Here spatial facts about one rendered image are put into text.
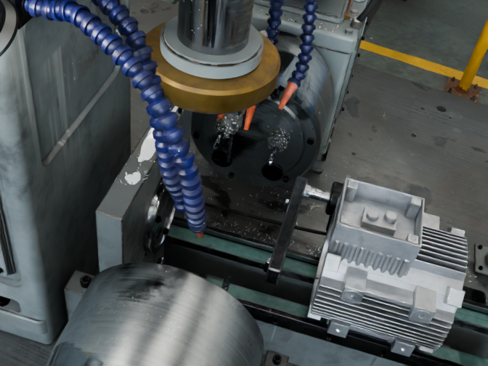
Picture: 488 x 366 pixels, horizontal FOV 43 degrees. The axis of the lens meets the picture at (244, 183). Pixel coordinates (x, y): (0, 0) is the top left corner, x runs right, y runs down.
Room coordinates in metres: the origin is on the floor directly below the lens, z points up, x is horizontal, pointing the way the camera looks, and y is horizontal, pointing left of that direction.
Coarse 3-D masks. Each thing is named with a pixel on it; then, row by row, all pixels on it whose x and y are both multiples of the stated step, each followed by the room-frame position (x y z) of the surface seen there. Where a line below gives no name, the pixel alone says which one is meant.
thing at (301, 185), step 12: (300, 180) 0.80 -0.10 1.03; (300, 192) 0.77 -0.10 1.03; (288, 204) 0.73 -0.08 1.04; (300, 204) 0.73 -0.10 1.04; (288, 216) 0.69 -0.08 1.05; (288, 228) 0.67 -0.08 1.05; (288, 240) 0.64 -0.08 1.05; (276, 252) 0.60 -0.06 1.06; (276, 264) 0.58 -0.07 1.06; (276, 276) 0.56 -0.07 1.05
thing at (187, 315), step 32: (96, 288) 0.44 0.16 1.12; (128, 288) 0.43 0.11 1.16; (160, 288) 0.43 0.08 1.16; (192, 288) 0.44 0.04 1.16; (96, 320) 0.38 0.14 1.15; (128, 320) 0.38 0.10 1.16; (160, 320) 0.39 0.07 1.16; (192, 320) 0.40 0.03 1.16; (224, 320) 0.42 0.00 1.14; (64, 352) 0.35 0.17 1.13; (96, 352) 0.34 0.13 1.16; (128, 352) 0.34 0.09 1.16; (160, 352) 0.35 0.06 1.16; (192, 352) 0.36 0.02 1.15; (224, 352) 0.38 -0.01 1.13; (256, 352) 0.42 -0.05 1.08
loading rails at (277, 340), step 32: (192, 256) 0.71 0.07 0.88; (224, 256) 0.70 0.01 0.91; (256, 256) 0.71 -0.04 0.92; (288, 256) 0.72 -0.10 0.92; (256, 288) 0.69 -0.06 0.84; (288, 288) 0.69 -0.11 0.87; (256, 320) 0.59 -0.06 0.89; (288, 320) 0.58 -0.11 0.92; (320, 320) 0.60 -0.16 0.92; (480, 320) 0.65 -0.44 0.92; (288, 352) 0.58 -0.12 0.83; (320, 352) 0.57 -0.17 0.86; (352, 352) 0.57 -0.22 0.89; (384, 352) 0.56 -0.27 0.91; (416, 352) 0.56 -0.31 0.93; (448, 352) 0.58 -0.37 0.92; (480, 352) 0.63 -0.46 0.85
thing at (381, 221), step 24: (360, 192) 0.69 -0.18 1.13; (384, 192) 0.69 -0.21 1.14; (336, 216) 0.63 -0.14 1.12; (360, 216) 0.65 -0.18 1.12; (384, 216) 0.65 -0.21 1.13; (408, 216) 0.67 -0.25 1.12; (336, 240) 0.60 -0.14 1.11; (360, 240) 0.60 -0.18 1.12; (384, 240) 0.59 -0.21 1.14; (408, 240) 0.59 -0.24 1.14; (384, 264) 0.59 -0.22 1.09; (408, 264) 0.59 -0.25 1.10
